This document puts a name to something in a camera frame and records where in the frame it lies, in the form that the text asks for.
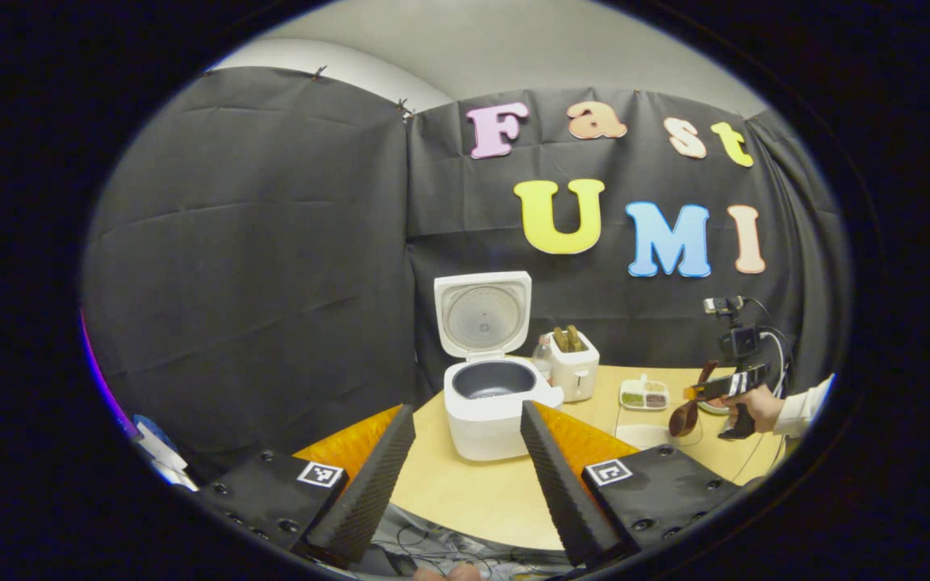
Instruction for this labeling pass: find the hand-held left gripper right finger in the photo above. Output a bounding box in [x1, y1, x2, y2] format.
[520, 399, 744, 570]

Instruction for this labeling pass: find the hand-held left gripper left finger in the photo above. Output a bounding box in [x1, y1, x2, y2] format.
[191, 403, 417, 570]

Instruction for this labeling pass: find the brown wooden spoon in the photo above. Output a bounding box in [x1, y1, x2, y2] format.
[668, 361, 720, 439]

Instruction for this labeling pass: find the white rice tray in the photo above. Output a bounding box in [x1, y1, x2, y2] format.
[614, 403, 704, 450]

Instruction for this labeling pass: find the white rice cooker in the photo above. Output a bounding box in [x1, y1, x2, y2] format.
[434, 270, 564, 462]

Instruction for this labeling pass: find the white divided bean dish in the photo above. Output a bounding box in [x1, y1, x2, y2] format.
[619, 375, 670, 411]

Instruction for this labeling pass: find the white toaster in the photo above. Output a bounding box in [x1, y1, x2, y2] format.
[547, 327, 601, 403]

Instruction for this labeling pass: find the clear plastic bottle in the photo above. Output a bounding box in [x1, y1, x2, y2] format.
[531, 335, 555, 382]

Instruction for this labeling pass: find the blue and white object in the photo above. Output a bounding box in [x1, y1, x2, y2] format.
[130, 414, 199, 491]

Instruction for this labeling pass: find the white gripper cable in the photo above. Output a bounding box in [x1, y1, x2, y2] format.
[758, 329, 794, 398]

